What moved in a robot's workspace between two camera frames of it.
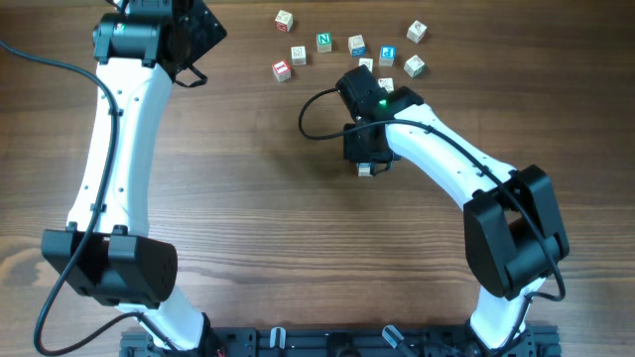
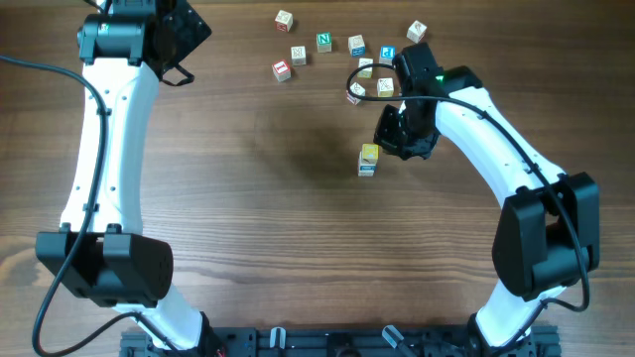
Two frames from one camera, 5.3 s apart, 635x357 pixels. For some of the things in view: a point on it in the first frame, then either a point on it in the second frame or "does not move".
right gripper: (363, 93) -> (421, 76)
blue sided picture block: (356, 46) does not move
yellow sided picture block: (387, 83) does not move
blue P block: (387, 56) does not move
